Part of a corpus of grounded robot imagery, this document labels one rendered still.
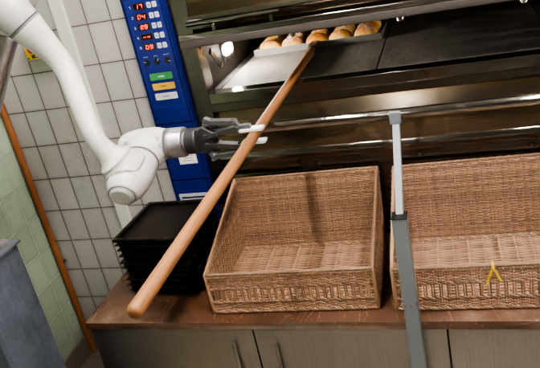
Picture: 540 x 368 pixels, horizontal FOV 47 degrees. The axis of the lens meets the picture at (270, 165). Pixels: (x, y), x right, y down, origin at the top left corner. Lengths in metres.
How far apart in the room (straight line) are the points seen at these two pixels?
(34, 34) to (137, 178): 0.46
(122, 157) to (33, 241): 1.22
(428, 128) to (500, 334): 0.71
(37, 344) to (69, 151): 0.87
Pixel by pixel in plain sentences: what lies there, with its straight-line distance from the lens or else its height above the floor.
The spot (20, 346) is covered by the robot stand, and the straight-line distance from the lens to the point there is 2.09.
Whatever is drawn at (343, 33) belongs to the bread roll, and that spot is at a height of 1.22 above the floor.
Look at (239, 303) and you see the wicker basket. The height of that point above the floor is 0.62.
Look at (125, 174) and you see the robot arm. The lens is 1.71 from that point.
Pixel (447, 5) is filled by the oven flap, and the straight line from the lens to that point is 1.96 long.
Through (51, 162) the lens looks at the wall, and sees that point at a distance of 2.76.
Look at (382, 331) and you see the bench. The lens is 1.98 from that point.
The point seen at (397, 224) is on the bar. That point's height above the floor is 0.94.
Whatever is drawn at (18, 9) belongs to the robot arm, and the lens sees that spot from 1.79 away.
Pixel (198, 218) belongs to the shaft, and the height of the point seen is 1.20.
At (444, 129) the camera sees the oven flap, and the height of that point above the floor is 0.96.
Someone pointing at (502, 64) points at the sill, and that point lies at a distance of 2.16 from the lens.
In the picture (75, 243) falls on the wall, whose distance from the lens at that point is 2.91.
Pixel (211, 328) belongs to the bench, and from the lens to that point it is 2.11.
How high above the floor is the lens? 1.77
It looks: 22 degrees down
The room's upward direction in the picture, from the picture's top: 12 degrees counter-clockwise
